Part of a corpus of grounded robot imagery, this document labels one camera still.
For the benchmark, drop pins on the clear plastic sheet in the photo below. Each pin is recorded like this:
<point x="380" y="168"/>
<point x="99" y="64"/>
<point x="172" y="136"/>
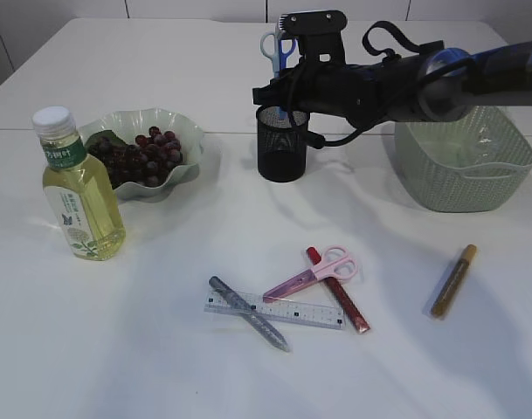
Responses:
<point x="485" y="134"/>

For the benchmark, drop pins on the red glitter pen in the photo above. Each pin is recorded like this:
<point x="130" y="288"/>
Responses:
<point x="346" y="303"/>

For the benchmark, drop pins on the gold glitter pen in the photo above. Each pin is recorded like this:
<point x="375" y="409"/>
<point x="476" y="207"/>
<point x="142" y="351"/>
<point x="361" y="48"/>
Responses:
<point x="454" y="281"/>

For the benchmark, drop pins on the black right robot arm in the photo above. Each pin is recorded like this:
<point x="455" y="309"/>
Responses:
<point x="438" y="87"/>

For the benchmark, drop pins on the black mesh pen holder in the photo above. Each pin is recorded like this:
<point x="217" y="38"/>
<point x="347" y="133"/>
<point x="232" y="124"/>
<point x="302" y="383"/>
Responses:
<point x="281" y="152"/>

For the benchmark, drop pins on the pink scissors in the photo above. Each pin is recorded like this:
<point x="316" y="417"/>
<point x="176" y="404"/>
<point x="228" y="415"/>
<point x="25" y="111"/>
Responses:
<point x="335" y="262"/>

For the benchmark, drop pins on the purple grape bunch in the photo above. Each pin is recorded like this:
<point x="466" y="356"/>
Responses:
<point x="147" y="161"/>

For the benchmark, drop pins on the green woven plastic basket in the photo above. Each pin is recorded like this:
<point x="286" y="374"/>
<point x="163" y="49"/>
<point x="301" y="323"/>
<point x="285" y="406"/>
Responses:
<point x="444" y="170"/>

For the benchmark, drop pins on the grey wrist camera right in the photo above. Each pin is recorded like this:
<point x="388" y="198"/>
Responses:
<point x="318" y="34"/>

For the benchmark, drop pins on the clear plastic ruler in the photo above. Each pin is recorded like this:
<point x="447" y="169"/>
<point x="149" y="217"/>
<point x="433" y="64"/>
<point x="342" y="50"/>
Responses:
<point x="281" y="310"/>

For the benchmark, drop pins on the grey glitter pen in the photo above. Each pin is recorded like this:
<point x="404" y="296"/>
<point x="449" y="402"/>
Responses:
<point x="263" y="327"/>

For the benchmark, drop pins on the blue scissors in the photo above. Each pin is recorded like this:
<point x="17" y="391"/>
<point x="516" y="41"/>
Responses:
<point x="278" y="56"/>

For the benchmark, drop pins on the green tea bottle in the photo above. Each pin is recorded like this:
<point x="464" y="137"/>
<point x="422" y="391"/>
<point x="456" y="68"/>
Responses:
<point x="77" y="187"/>

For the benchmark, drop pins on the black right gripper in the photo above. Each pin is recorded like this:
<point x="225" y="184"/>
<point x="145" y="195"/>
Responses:
<point x="327" y="89"/>

